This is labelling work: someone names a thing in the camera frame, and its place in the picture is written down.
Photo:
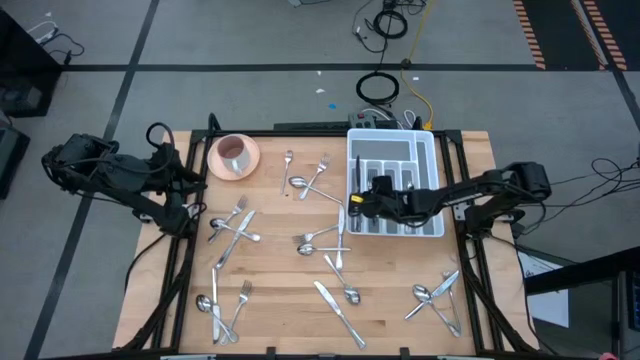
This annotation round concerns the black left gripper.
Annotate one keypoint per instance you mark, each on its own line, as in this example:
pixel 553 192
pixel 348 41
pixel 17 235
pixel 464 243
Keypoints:
pixel 172 172

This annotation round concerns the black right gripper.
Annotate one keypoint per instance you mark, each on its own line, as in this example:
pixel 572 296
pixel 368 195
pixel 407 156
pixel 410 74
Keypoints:
pixel 385 210

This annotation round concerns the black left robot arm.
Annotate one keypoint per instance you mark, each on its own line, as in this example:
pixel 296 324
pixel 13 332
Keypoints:
pixel 125 182

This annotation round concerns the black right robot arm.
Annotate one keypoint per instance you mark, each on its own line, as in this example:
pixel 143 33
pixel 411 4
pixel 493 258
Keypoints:
pixel 500 187

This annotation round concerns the peach ceramic saucer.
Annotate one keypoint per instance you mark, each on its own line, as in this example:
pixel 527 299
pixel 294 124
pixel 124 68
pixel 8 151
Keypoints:
pixel 216 167

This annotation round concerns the white plastic cutlery tray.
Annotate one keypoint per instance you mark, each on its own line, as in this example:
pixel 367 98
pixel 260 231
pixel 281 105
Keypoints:
pixel 380 150

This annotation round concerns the small silver fork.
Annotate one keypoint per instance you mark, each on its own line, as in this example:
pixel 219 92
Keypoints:
pixel 288 156

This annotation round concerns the grey power strip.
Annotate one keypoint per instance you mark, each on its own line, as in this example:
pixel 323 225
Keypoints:
pixel 362 120

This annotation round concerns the black floor case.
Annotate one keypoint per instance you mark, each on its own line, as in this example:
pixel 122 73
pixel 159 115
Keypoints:
pixel 10 160

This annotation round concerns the black cabinet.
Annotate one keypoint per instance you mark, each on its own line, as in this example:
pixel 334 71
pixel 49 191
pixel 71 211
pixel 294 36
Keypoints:
pixel 20 75

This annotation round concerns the white paper sheet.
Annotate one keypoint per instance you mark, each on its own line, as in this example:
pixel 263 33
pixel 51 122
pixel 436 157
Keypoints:
pixel 550 310

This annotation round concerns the black side table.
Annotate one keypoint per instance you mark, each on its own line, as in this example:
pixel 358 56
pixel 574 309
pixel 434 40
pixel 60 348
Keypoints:
pixel 575 272

